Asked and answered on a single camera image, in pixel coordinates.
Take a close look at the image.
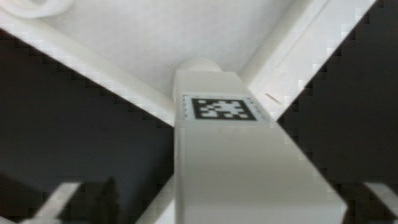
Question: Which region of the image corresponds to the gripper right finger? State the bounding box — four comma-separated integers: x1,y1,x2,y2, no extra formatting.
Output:
365,182,398,224

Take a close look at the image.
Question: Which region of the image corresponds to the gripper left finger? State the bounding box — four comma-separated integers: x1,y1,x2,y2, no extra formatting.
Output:
19,182,82,224

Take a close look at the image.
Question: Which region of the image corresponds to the white desk leg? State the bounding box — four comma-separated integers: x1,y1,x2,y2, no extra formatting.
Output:
136,57,347,224

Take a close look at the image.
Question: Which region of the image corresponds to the white desk tabletop tray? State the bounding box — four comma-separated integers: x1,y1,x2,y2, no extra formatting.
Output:
0,0,377,123

